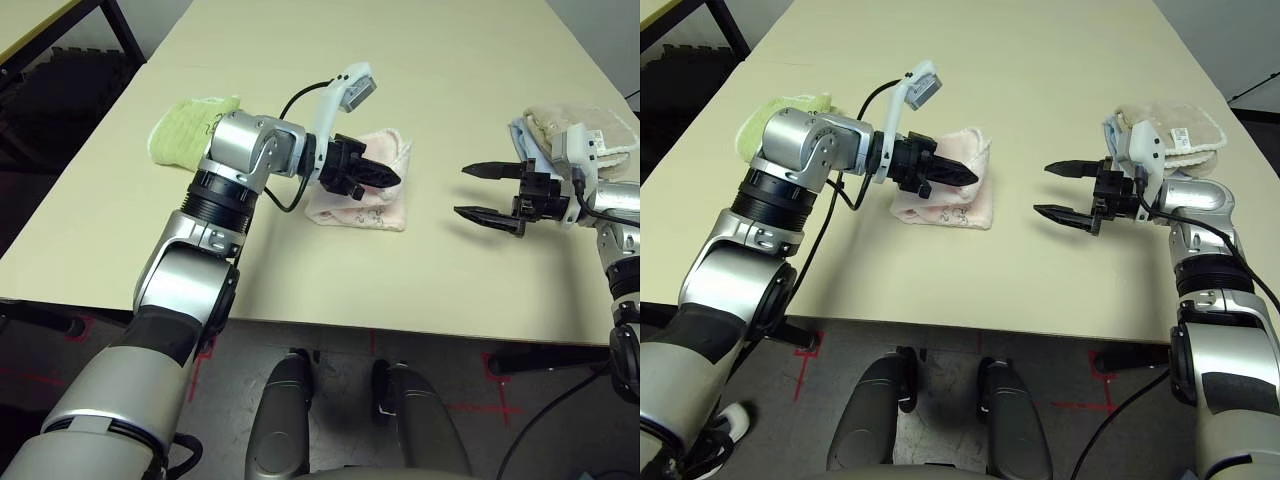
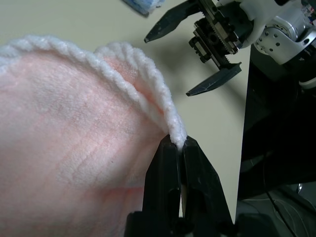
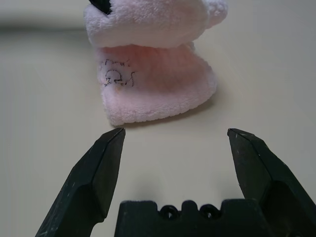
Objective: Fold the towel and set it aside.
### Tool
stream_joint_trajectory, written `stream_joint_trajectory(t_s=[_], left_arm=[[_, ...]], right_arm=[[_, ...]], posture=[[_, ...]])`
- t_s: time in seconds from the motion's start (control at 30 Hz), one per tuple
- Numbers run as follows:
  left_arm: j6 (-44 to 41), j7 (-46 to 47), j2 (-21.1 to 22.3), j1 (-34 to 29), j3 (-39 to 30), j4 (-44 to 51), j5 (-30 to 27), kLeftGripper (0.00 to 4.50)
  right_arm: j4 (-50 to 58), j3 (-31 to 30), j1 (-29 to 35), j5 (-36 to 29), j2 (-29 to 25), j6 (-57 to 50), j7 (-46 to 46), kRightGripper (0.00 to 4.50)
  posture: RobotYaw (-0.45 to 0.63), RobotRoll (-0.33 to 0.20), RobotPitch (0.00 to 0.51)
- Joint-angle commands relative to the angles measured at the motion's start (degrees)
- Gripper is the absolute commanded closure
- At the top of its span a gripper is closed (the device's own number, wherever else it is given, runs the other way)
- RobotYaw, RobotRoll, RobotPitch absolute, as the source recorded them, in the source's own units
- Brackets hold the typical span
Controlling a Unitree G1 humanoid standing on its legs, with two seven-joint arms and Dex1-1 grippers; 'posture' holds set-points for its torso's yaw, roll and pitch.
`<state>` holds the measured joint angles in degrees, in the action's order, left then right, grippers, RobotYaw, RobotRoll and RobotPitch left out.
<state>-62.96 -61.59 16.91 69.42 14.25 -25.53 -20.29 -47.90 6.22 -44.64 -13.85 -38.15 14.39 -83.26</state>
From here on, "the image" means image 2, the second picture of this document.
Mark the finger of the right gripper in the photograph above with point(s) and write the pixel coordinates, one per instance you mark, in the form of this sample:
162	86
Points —
168	24
214	81

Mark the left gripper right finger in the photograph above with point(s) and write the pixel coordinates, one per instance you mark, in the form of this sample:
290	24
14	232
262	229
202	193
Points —
202	185

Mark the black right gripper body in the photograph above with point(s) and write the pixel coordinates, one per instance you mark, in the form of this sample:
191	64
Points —
217	37

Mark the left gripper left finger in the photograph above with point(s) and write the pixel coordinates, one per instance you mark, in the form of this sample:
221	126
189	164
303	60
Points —
161	185

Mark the pink fluffy towel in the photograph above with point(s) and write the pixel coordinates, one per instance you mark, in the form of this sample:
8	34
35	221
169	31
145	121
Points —
74	135

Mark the light blue folded towel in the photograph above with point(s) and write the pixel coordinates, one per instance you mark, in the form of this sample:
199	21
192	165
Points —
143	6

